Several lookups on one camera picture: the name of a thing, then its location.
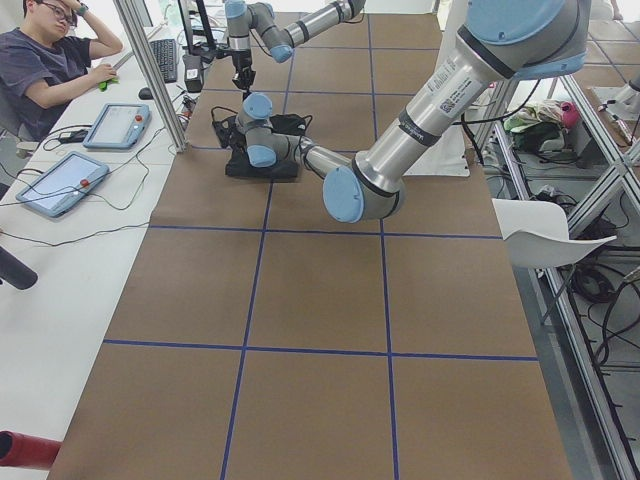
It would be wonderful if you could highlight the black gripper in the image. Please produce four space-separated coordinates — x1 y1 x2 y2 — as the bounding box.
231 49 256 100

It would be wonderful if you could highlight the black printed t-shirt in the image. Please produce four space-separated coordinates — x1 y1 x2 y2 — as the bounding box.
225 114 312 180

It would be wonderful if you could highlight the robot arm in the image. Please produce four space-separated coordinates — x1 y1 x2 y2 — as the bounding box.
236 1 591 223
224 0 365 99

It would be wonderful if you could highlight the black keyboard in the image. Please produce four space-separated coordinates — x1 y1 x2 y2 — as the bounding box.
149 39 178 83

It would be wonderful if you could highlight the black computer mouse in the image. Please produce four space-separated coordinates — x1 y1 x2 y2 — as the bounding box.
138 87 153 100

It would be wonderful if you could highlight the far teach pendant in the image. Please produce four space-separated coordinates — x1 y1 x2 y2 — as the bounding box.
82 103 151 150

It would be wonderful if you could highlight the teach pendant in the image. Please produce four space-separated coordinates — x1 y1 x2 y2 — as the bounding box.
82 103 151 150
16 152 110 218

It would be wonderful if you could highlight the seated person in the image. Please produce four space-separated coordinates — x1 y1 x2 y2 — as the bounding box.
1 1 123 141

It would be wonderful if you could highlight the near teach pendant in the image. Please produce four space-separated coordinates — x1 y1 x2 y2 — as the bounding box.
16 152 110 218

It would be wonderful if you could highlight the red tube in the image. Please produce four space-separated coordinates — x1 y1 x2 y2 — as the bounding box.
1 431 62 470

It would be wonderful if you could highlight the white camera post base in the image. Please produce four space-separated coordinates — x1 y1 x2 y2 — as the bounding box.
402 0 474 178

